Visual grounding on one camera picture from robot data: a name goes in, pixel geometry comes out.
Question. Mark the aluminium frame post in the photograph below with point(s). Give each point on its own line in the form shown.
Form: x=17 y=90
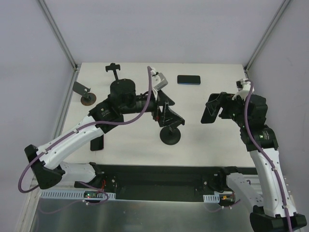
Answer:
x=57 y=33
x=267 y=33

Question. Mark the black clamp phone stand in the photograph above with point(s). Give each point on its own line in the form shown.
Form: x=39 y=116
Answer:
x=113 y=67

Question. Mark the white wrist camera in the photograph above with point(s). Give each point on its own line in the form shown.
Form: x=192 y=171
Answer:
x=244 y=88
x=159 y=81

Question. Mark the right aluminium frame post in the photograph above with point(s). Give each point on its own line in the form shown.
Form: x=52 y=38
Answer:
x=267 y=33

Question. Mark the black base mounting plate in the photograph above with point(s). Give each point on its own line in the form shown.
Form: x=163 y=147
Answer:
x=162 y=183

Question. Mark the left aluminium frame post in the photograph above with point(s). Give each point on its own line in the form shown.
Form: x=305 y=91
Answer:
x=57 y=33

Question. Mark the white cable duct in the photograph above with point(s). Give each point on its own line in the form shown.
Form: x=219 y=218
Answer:
x=218 y=198
x=77 y=195

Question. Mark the blue edged black phone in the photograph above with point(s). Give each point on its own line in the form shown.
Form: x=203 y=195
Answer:
x=189 y=79

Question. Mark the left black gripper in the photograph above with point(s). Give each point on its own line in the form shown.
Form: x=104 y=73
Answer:
x=158 y=110

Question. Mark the right white cable duct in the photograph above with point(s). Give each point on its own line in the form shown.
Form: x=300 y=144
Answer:
x=218 y=198

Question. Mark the black phone with red case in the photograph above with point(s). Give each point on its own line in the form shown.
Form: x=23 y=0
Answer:
x=97 y=144

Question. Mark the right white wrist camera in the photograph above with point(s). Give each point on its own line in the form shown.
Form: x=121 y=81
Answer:
x=244 y=88

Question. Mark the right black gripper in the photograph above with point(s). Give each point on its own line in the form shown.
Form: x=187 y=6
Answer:
x=224 y=106

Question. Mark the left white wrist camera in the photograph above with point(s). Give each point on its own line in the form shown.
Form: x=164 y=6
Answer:
x=159 y=81

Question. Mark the left white cable duct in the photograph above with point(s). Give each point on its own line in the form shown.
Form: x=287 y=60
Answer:
x=77 y=195

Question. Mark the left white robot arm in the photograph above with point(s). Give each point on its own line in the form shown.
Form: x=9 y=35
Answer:
x=122 y=106

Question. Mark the brown base phone stand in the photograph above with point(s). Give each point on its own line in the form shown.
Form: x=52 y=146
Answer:
x=87 y=98

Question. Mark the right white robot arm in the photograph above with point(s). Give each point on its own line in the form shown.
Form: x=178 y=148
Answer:
x=273 y=210

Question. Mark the black round base phone stand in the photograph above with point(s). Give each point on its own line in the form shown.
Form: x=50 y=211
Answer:
x=170 y=136

